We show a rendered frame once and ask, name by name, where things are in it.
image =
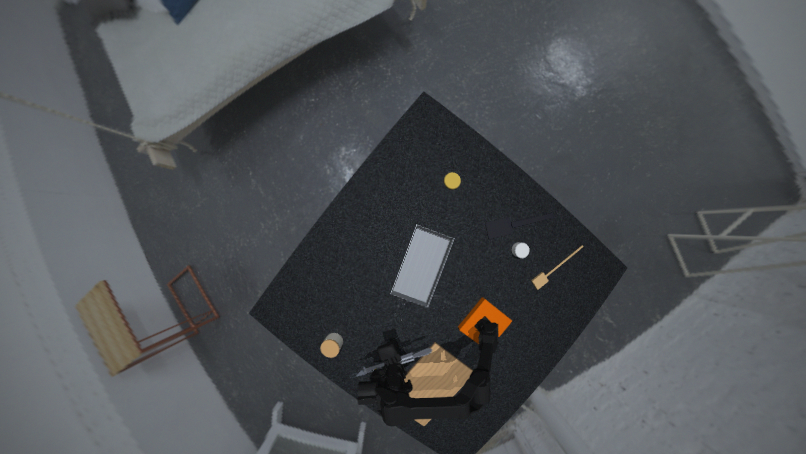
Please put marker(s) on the white cylinder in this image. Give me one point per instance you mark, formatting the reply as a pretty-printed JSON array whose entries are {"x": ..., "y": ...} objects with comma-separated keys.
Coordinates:
[{"x": 520, "y": 250}]

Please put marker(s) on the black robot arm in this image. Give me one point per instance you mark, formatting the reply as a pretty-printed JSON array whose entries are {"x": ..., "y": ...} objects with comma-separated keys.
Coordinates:
[{"x": 397, "y": 408}]

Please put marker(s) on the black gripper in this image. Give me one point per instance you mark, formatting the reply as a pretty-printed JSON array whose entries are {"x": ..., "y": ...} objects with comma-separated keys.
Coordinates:
[{"x": 388, "y": 354}]

